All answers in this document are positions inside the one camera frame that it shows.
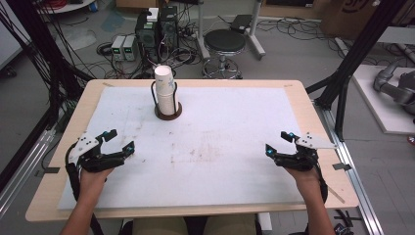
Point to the black tape piece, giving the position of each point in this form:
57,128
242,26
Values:
342,166
51,170

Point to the person's left hand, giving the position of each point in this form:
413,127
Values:
94,182

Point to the white stand frame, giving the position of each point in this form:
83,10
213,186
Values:
202,36

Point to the black metal frame post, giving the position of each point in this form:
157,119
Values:
355,55
42,42

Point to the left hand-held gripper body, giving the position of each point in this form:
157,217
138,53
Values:
94,161

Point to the grey bench power supply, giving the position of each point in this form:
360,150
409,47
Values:
129,47
118,47

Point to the white paper cup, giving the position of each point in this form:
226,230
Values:
163,80

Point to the black computer tower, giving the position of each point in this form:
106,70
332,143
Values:
147,36
169,26

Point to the person's legs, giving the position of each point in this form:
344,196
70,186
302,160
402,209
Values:
163,226

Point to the white small box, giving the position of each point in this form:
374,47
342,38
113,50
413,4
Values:
152,14

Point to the aluminium rail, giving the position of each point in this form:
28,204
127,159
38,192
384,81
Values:
354,182
23,169

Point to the white floor board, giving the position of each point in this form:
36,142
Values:
385,114

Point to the black flat device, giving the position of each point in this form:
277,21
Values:
241,23

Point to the thin wooden stick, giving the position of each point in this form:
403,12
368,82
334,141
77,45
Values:
336,195

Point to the white table mat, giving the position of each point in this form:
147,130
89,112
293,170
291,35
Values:
212,130

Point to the black round stool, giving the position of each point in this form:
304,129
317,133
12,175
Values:
224,40

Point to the person's right hand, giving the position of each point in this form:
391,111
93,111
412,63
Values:
306,181

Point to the cardboard box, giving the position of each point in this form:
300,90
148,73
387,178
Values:
349,16

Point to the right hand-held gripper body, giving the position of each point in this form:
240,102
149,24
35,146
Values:
298,161

